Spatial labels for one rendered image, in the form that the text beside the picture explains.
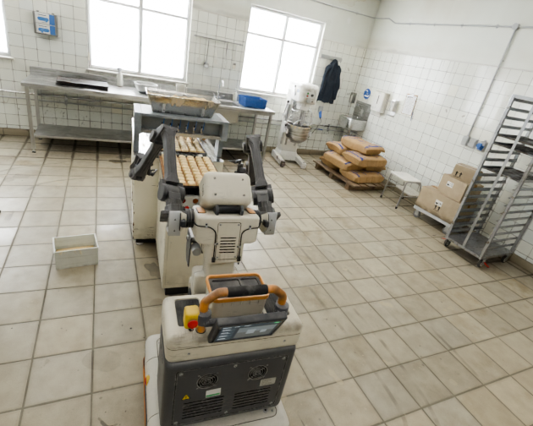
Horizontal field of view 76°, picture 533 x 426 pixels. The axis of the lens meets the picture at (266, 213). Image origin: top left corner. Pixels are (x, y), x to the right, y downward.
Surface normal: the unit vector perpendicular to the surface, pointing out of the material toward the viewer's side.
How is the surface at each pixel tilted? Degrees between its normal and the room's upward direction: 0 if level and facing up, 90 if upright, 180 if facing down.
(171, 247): 90
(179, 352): 90
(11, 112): 90
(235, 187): 48
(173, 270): 90
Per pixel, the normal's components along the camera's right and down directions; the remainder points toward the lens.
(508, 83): -0.90, 0.02
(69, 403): 0.18, -0.88
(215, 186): 0.36, -0.25
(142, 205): 0.33, 0.47
